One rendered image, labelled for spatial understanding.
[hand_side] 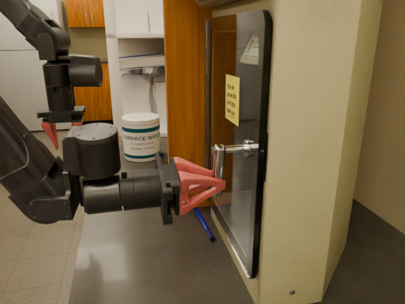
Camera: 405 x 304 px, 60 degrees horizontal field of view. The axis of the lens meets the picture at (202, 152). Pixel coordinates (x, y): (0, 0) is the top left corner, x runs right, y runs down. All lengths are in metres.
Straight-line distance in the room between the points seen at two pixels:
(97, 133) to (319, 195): 0.32
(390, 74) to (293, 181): 0.51
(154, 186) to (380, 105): 0.65
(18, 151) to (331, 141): 0.41
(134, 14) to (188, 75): 1.05
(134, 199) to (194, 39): 0.42
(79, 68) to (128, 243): 0.40
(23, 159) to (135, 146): 0.74
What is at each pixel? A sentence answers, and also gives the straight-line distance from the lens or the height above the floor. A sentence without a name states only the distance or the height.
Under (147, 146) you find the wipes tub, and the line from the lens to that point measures 1.21.
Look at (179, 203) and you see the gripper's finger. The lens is 0.51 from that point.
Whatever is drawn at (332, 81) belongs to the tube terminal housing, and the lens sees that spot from 0.50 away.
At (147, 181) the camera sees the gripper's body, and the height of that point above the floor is 1.16.
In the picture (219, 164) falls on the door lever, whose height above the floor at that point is 1.18.
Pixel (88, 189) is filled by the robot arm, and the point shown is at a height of 1.16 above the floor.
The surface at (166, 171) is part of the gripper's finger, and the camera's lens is 0.50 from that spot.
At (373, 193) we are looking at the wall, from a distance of 1.02.
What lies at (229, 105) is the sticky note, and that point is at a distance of 0.60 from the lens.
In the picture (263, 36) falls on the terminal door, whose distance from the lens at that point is 0.46.
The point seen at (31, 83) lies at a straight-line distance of 5.48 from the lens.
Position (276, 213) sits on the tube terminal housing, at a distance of 0.52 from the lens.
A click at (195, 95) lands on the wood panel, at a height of 1.23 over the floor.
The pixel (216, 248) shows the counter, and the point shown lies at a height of 0.94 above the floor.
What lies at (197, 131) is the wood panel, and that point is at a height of 1.14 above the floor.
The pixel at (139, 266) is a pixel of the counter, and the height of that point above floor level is 0.94.
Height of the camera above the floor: 1.36
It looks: 19 degrees down
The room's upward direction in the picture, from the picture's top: straight up
